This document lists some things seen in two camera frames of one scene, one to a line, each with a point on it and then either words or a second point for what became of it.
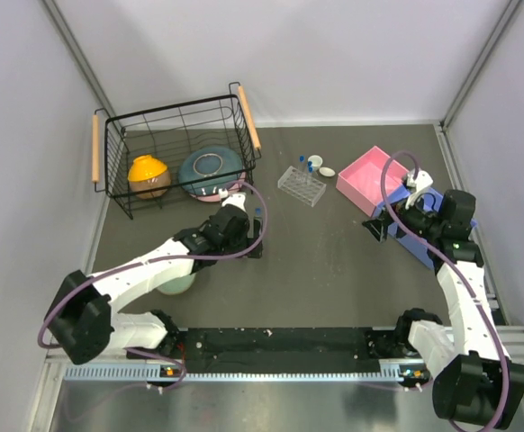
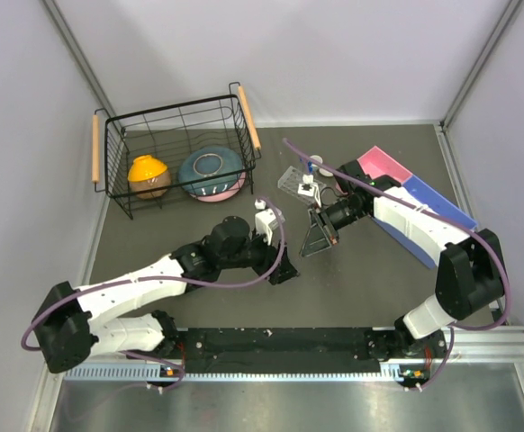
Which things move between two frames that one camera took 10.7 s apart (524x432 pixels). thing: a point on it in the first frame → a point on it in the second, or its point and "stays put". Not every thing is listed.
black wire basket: [176, 156] stays put
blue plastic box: [420, 249] stays put
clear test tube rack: [301, 185] stays put
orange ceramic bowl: [149, 178] stays put
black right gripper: [377, 228] → [320, 236]
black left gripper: [244, 238] → [284, 271]
